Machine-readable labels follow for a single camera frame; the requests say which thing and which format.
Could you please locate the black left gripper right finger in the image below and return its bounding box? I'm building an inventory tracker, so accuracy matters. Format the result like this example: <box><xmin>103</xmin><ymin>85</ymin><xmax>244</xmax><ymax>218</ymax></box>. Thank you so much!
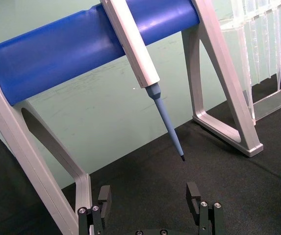
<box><xmin>186</xmin><ymin>182</ymin><xmax>226</xmax><ymax>235</ymax></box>

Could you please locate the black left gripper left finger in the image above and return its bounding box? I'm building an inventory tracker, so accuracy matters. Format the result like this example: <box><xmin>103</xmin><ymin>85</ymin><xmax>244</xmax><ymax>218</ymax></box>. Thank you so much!
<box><xmin>77</xmin><ymin>185</ymin><xmax>113</xmax><ymax>235</ymax></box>

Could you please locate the black table cloth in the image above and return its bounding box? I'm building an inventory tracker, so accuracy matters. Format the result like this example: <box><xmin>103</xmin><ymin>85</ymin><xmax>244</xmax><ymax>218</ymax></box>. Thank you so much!
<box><xmin>0</xmin><ymin>70</ymin><xmax>281</xmax><ymax>235</ymax></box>

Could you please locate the clear acrylic rack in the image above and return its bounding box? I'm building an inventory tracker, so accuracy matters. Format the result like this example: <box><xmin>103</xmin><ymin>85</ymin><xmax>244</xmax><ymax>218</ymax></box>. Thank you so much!
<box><xmin>218</xmin><ymin>0</ymin><xmax>281</xmax><ymax>126</ymax></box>

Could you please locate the grey stand with blue bar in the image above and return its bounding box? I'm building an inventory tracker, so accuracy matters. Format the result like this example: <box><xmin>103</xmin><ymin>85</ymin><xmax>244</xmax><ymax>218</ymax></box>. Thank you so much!
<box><xmin>0</xmin><ymin>0</ymin><xmax>264</xmax><ymax>235</ymax></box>

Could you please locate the clear tapered plastic tube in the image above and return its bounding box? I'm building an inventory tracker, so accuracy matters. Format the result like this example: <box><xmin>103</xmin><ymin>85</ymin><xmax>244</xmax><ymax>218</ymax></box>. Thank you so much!
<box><xmin>262</xmin><ymin>11</ymin><xmax>274</xmax><ymax>79</ymax></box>
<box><xmin>273</xmin><ymin>3</ymin><xmax>281</xmax><ymax>93</ymax></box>
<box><xmin>249</xmin><ymin>18</ymin><xmax>261</xmax><ymax>86</ymax></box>

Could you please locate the white pipette with blue shaft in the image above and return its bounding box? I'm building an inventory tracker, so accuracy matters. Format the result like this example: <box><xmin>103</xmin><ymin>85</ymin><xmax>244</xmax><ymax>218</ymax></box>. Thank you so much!
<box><xmin>100</xmin><ymin>0</ymin><xmax>186</xmax><ymax>163</ymax></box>

